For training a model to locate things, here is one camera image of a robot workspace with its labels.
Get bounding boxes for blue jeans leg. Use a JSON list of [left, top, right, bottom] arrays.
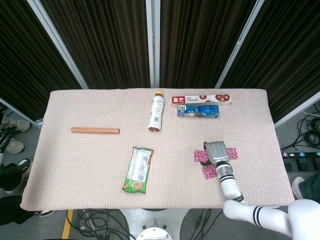
[[298, 172, 320, 201]]

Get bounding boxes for black white sneaker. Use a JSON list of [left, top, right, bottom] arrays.
[[34, 209, 56, 218], [0, 158, 32, 192]]

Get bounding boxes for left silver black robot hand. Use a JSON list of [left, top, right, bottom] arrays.
[[0, 128, 15, 162]]

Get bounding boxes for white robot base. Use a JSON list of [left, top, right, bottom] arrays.
[[119, 208, 190, 240]]

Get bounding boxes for white divider base rail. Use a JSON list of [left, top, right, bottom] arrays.
[[273, 90, 320, 128], [0, 97, 44, 126]]

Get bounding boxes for grey white sneaker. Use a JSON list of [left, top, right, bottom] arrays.
[[4, 139, 25, 155], [0, 115, 31, 133]]

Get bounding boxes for yellow floor tape strip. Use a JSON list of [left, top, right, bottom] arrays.
[[61, 209, 75, 240]]

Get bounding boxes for white metal divider post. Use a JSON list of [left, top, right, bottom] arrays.
[[26, 0, 89, 90], [145, 0, 161, 88], [214, 0, 265, 89]]

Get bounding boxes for pink patterned packet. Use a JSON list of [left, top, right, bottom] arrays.
[[226, 147, 239, 160], [201, 164, 218, 180], [194, 149, 210, 163]]

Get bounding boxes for dark curtain panel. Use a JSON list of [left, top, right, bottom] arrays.
[[159, 0, 258, 89], [0, 0, 83, 121], [39, 0, 151, 90], [221, 0, 320, 123]]

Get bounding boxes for red white cookie box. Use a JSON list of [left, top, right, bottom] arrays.
[[171, 93, 233, 106]]

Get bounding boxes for pink waffle tablecloth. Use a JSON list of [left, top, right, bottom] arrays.
[[19, 87, 296, 212]]

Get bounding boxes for green snack bag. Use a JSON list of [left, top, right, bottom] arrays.
[[121, 146, 154, 194]]

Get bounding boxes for black foot pedal board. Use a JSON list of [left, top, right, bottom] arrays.
[[284, 158, 320, 172]]

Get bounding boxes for black floor cable bundle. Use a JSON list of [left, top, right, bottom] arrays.
[[73, 209, 131, 240], [282, 104, 320, 151]]

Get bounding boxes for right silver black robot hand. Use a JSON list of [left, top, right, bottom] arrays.
[[199, 140, 231, 168]]

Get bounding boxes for blue cookie package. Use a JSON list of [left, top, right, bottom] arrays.
[[176, 104, 221, 119]]

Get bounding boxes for wooden rolling stick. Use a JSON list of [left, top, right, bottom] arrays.
[[70, 127, 121, 135]]

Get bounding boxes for black trousers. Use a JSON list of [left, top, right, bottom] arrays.
[[0, 194, 38, 226]]

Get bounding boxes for white brown drink bottle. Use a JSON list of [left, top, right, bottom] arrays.
[[147, 90, 165, 133]]

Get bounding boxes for white grey shoe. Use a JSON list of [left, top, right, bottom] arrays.
[[291, 176, 306, 201]]

